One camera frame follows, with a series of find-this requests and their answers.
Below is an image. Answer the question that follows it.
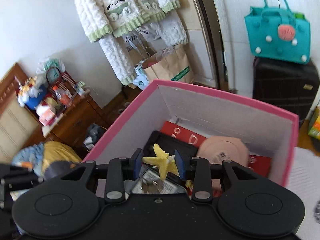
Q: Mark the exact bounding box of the teal felt handbag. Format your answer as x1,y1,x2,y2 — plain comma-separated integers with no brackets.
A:
244,0,311,64

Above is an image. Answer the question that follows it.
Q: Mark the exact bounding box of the grey pocket router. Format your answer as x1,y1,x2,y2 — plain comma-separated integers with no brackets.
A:
124,165,187,194

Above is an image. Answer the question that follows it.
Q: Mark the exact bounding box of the black suitcase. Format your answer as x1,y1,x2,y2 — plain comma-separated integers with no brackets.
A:
253,57,319,126

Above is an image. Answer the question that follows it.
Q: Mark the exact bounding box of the brown paper bag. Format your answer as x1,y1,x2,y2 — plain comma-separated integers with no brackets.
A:
136,45,194,83

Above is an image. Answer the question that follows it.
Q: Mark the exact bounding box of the yellow bedding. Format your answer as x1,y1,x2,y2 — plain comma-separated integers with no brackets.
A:
42,141,82,173

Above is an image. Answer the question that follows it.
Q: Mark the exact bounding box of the black rubber case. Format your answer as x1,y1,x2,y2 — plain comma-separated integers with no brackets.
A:
143,131,198,158

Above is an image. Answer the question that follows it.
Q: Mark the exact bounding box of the white plastic bag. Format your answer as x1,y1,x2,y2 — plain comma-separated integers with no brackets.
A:
132,66,149,90

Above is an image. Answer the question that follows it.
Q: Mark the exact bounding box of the black clothes rack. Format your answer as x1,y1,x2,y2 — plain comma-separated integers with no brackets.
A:
195,0,229,91

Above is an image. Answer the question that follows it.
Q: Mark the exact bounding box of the silver key bunch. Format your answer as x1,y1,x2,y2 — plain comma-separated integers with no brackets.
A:
142,178,163,194

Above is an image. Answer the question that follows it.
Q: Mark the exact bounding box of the dresser top clutter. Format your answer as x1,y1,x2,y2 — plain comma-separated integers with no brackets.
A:
17,58,90,126

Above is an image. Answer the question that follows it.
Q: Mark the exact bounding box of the pink rounded square case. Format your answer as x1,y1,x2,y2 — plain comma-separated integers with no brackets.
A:
197,136,249,166

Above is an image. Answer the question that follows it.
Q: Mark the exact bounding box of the yellow starfish hair clip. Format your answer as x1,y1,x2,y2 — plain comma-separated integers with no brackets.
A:
142,144,179,181

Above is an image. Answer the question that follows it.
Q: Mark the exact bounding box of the wooden dresser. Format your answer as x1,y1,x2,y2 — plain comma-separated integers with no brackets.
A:
1,63,107,163

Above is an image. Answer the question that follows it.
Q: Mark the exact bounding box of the pink cardboard box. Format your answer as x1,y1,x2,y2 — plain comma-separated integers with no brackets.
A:
86,80,298,187

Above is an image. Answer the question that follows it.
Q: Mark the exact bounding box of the white fleece robe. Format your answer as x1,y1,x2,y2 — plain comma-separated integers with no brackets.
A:
74,0,188,86

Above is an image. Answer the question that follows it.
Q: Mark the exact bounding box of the red glasses-print box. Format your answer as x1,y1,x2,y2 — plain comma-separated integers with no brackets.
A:
160,121,272,177

